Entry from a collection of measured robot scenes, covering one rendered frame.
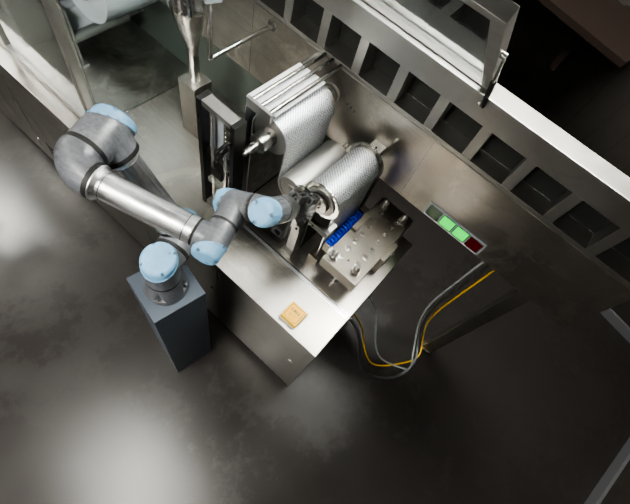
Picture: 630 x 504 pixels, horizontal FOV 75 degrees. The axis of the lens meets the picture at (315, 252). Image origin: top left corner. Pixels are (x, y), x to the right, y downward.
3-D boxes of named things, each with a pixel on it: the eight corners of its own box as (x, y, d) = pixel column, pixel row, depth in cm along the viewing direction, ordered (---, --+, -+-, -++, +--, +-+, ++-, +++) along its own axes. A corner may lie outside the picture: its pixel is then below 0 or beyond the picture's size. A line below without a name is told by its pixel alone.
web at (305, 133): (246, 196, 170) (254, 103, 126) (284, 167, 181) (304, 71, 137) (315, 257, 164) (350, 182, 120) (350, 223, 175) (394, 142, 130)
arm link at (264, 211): (245, 194, 102) (276, 200, 99) (266, 191, 112) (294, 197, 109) (242, 225, 104) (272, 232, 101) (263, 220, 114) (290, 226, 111)
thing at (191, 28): (174, 126, 179) (156, -2, 130) (199, 111, 186) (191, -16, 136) (197, 146, 177) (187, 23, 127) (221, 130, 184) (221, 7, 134)
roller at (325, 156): (275, 190, 149) (280, 170, 138) (320, 155, 161) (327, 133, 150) (300, 211, 147) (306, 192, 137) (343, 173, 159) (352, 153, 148)
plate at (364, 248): (318, 263, 155) (322, 256, 150) (378, 204, 174) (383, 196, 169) (350, 291, 153) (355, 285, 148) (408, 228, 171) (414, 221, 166)
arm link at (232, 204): (200, 210, 104) (237, 219, 101) (221, 179, 110) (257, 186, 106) (211, 229, 111) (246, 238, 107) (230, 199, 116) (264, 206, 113)
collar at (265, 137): (248, 145, 132) (250, 131, 126) (261, 136, 135) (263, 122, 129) (263, 157, 131) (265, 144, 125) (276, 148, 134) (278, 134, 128)
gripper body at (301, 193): (321, 199, 124) (306, 202, 113) (306, 221, 127) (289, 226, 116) (303, 183, 125) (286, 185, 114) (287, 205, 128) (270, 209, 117)
